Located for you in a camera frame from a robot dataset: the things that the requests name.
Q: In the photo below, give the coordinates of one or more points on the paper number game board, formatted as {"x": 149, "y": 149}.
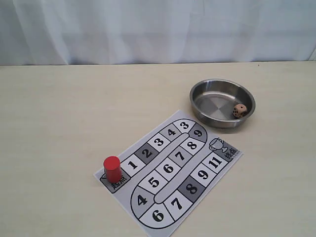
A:
{"x": 168, "y": 172}

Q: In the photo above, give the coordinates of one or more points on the red cylinder game piece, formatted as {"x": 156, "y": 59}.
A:
{"x": 112, "y": 169}

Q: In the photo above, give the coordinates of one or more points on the beige wooden die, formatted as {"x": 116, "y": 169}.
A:
{"x": 239, "y": 110}

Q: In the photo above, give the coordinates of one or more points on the stainless steel bowl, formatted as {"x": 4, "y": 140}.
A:
{"x": 213, "y": 102}

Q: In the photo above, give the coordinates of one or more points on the white curtain backdrop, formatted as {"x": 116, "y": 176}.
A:
{"x": 69, "y": 32}

